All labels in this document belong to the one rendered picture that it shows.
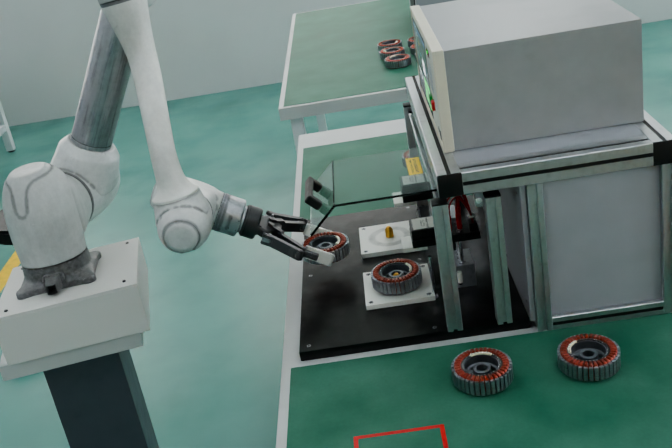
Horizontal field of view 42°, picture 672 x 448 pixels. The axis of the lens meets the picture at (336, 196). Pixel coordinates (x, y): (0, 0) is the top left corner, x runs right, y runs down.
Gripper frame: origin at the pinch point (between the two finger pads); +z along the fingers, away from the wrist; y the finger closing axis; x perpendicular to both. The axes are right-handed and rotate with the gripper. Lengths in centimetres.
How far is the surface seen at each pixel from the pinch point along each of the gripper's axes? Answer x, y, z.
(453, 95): 49, 23, 8
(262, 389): -91, -67, 11
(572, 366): 17, 51, 41
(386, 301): 1.2, 19.5, 13.6
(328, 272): -6.1, 0.2, 3.1
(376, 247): 0.9, -6.6, 13.0
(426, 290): 5.7, 17.3, 21.3
